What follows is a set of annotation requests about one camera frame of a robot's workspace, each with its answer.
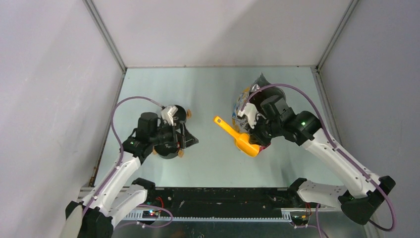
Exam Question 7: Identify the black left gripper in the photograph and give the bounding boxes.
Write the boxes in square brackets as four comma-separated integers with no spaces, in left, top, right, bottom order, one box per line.
[150,119,198,148]

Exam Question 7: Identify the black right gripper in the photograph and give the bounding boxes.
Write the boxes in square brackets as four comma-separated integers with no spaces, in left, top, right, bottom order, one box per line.
[245,114,282,148]

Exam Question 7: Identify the cat food bag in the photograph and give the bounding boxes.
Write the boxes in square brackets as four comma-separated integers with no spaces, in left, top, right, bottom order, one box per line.
[232,74,289,152]

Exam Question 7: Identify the yellow plastic food scoop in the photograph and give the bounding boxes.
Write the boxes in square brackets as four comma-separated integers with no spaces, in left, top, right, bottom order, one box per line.
[213,116,262,157]

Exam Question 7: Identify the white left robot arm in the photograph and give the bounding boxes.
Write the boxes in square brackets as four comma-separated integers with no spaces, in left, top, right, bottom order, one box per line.
[60,105,199,238]

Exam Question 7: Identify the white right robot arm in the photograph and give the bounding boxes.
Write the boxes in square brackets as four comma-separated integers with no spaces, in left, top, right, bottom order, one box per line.
[248,95,396,225]

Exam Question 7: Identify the black bowl wooden feet near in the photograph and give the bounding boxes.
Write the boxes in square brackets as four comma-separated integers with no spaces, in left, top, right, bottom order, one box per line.
[153,141,183,159]

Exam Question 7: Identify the black bowl wooden feet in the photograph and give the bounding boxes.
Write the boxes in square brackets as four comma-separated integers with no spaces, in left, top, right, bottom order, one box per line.
[172,105,192,125]
[153,141,183,159]

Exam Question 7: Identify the black bowl wooden feet far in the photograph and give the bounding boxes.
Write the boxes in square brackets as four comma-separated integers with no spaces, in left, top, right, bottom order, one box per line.
[172,105,192,125]

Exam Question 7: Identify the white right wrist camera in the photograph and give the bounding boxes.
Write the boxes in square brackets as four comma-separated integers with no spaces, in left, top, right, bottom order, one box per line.
[237,103,258,129]

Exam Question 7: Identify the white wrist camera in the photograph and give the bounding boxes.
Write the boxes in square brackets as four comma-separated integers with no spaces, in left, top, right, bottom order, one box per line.
[160,105,178,126]
[237,103,258,129]

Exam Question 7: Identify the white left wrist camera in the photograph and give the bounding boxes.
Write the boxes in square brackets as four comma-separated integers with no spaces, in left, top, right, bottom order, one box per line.
[160,105,178,126]

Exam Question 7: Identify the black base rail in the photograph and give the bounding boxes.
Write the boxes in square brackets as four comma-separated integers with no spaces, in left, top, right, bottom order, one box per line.
[145,187,308,219]

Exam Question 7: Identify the white slotted cable duct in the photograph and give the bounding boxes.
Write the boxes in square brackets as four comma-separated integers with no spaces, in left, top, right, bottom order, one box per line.
[124,210,296,223]

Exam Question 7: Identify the aluminium frame post right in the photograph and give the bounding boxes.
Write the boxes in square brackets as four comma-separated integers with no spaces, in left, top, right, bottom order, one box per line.
[316,0,360,72]

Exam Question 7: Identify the aluminium frame post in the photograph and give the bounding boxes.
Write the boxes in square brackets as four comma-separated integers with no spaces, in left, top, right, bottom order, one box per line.
[82,0,127,73]
[316,0,360,72]

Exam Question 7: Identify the aluminium frame post left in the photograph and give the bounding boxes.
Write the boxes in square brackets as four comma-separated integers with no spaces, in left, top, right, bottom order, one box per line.
[82,0,127,73]

